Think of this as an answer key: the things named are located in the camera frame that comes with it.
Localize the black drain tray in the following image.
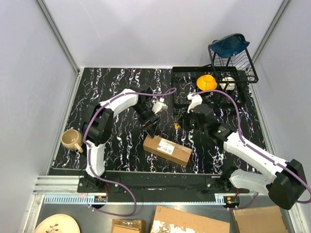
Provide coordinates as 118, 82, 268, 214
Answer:
172, 65, 249, 109

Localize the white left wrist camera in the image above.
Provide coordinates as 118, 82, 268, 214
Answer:
152, 98, 168, 114

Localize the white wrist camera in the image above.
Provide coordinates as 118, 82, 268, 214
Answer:
152, 98, 168, 114
187, 93, 203, 114

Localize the cardboard box at corner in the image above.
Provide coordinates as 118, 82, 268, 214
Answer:
231, 206, 288, 233

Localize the beige ceramic mug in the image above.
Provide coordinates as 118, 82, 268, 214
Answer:
61, 129, 84, 153

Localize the small cardboard box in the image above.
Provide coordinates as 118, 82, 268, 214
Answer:
111, 219, 146, 233

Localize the black wire dish rack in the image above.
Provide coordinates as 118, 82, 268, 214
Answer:
208, 45, 259, 84

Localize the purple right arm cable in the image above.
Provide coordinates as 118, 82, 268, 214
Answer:
192, 89, 311, 204

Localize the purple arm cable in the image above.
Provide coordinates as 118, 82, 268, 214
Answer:
80, 87, 177, 217
192, 89, 311, 204

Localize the blue bowl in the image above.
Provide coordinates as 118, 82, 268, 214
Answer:
213, 33, 250, 58

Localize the flat cardboard sheet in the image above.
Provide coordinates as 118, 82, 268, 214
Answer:
150, 206, 230, 233

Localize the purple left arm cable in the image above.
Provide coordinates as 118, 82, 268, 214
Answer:
80, 87, 177, 217

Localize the patterned ceramic plate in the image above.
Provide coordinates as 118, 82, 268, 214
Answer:
34, 214, 80, 233

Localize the white small cup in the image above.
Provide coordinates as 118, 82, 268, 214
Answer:
219, 76, 236, 91

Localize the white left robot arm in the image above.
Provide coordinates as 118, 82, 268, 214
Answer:
83, 89, 168, 192

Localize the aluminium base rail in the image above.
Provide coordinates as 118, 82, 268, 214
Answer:
33, 172, 244, 205

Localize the yellow plastic cup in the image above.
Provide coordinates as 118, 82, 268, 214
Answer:
196, 74, 217, 91

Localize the brown cardboard express box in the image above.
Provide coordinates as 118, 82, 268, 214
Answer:
143, 135, 192, 166

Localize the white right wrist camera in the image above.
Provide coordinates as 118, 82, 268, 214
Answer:
187, 93, 203, 114

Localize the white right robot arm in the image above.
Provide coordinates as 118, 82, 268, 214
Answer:
182, 104, 308, 210

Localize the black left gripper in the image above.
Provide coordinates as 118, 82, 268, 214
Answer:
132, 103, 162, 138

